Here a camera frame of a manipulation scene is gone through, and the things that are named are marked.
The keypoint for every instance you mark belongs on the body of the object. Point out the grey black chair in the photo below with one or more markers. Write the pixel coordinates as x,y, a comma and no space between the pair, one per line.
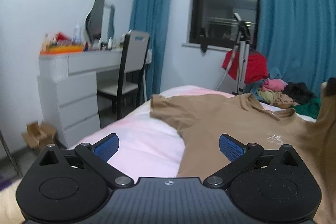
130,73

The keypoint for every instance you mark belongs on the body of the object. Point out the black garment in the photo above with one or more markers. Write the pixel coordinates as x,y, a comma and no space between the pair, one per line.
298,90

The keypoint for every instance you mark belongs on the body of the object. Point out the beige patterned garment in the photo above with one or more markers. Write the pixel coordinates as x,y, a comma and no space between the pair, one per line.
277,99

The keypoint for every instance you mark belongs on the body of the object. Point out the wavy vanity mirror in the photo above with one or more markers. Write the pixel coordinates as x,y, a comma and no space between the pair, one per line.
99,23

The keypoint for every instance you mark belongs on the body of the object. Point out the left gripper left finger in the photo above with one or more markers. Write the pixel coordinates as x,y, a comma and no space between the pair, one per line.
95,157

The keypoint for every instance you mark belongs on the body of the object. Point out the white vanity desk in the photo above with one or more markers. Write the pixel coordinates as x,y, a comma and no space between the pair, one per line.
68,88

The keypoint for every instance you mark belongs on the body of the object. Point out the tan t-shirt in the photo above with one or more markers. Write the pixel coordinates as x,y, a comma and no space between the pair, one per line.
201,120

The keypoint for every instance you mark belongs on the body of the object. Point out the garment steamer stand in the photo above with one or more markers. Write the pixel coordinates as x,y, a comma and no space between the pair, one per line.
241,46

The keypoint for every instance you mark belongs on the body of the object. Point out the cardboard box on floor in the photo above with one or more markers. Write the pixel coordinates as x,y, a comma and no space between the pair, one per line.
37,136

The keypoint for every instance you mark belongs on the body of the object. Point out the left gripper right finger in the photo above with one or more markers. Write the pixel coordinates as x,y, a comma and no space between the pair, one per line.
242,158

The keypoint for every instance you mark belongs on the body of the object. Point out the orange tray with clutter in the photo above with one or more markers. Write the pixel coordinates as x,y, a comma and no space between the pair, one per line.
59,43

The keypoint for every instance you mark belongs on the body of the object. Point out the green garment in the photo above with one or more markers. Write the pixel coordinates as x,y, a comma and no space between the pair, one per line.
310,109

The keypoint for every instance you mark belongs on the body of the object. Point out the right blue curtain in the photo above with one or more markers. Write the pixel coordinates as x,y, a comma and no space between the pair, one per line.
297,37

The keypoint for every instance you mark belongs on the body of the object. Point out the pink garment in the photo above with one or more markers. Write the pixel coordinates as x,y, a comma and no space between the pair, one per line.
273,85

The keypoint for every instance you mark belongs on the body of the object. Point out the pastel bed sheet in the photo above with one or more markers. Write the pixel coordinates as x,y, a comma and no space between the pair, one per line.
148,148

